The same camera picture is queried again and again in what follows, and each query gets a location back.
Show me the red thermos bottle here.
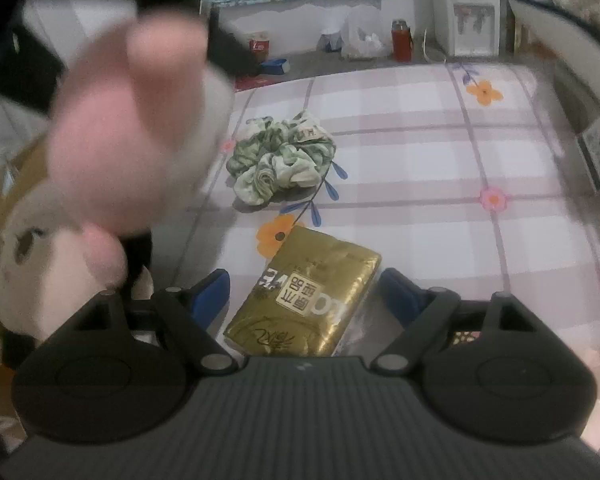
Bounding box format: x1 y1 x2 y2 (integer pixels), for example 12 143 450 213
391 19 414 62

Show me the checked floral bed sheet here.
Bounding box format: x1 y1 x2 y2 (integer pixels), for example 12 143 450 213
175 60 600 376

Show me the white plastic bag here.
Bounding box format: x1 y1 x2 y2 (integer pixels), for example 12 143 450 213
340 7 388 59

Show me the white water dispenser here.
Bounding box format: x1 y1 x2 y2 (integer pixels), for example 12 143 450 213
427 0 502 58

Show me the red can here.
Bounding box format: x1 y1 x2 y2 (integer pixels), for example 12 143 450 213
247 35 271 63

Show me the cream face plush toy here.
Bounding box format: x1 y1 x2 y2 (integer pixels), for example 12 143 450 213
0 180 156 371

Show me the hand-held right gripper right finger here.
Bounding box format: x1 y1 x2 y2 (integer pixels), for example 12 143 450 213
370 267 538 375

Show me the green white scrunchie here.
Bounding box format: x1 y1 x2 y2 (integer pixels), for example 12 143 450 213
226 110 338 207

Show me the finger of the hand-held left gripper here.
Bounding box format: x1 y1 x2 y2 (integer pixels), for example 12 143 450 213
207 10 258 78

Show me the pink white plush toy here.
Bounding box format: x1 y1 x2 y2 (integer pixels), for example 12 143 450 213
47 12 236 238

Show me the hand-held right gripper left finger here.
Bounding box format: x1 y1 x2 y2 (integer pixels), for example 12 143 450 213
40 268 238 376

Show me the gold tissue pack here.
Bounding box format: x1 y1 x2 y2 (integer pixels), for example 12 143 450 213
223 225 383 358

